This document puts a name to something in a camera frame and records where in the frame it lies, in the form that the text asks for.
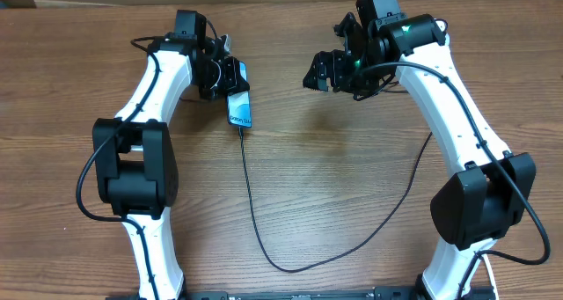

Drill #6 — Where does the blue Galaxy S24 smartphone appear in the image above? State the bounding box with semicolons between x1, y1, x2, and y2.
226;59;252;128

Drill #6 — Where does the black USB charging cable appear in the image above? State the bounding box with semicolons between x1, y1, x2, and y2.
237;126;434;274

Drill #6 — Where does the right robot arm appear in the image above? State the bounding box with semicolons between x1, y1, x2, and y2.
303;0;536;299

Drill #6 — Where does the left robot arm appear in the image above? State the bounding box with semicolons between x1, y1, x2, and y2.
85;10;252;299

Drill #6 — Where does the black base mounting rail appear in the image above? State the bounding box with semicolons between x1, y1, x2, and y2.
106;285;498;300

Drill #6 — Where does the white power strip cord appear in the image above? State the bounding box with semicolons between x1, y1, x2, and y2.
481;253;501;300

